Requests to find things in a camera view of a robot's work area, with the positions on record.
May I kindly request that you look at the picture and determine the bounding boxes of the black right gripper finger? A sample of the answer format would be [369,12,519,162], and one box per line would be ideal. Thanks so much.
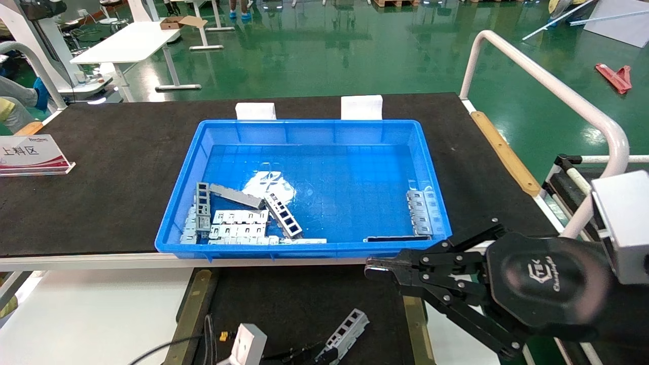
[364,220,507,274]
[366,270,530,361]

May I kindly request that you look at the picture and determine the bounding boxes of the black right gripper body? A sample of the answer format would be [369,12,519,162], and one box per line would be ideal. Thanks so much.
[486,232,611,330]

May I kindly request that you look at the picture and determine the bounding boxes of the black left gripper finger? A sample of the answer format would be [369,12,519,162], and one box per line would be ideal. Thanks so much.
[264,346,339,365]

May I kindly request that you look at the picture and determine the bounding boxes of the grey metal bracket square holes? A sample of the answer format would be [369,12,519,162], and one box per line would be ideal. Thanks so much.
[264,193,304,240]
[195,181,211,238]
[315,308,370,364]

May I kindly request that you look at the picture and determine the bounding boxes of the black container with brass edges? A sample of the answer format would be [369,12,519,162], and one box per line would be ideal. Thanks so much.
[165,266,432,365]

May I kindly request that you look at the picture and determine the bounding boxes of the segmented grey metal plate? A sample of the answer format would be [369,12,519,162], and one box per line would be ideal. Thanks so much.
[407,190,438,237]

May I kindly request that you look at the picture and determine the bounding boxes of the blue plastic parts bin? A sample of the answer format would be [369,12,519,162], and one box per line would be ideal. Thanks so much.
[155,119,453,260]

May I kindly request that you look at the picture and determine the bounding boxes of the thin grey metal strip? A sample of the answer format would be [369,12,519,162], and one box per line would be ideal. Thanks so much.
[208,237,328,246]

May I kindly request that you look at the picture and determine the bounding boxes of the flat grey metal plate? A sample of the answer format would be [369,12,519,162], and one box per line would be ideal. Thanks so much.
[208,225,268,240]
[180,204,199,245]
[213,209,269,226]

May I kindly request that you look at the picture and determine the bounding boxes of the long grey metal channel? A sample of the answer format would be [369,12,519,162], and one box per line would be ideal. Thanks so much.
[209,183,266,210]

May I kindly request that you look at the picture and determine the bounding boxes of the red floor tool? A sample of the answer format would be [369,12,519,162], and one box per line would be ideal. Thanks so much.
[595,63,633,95]

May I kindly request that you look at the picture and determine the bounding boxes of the white paper label left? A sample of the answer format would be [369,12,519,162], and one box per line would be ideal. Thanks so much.
[236,102,277,121]

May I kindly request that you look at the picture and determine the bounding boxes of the white board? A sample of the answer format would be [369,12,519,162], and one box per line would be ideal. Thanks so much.
[583,0,649,49]

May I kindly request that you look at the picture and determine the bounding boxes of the white desk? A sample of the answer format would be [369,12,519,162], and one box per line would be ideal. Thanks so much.
[185,0,236,51]
[70,20,225,104]

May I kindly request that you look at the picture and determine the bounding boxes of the open cardboard box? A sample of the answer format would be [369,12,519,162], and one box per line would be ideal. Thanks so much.
[160,15,208,31]

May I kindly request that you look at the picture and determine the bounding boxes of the acrylic sign with red print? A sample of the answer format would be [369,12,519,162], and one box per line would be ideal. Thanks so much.
[0,134,77,177]

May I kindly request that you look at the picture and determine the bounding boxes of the seated person grey trousers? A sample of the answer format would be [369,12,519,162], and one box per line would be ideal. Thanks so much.
[0,76,51,133]

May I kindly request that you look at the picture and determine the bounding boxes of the white wheeled robot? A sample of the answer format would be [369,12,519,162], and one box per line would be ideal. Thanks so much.
[0,0,123,105]

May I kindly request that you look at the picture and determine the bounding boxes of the black and white roller frame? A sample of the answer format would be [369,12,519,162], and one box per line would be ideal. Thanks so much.
[542,154,649,213]

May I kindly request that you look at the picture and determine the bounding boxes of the black cable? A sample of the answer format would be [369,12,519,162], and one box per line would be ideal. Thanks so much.
[127,314,224,365]

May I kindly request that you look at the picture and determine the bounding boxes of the white metal guard rail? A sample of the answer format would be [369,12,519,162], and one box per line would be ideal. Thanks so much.
[0,42,67,110]
[459,29,630,240]

